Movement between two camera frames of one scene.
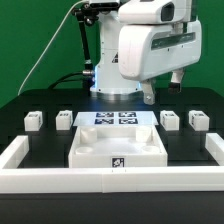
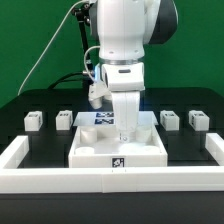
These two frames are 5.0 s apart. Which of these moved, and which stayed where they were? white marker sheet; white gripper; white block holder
Moved: white gripper
Stayed: white block holder; white marker sheet
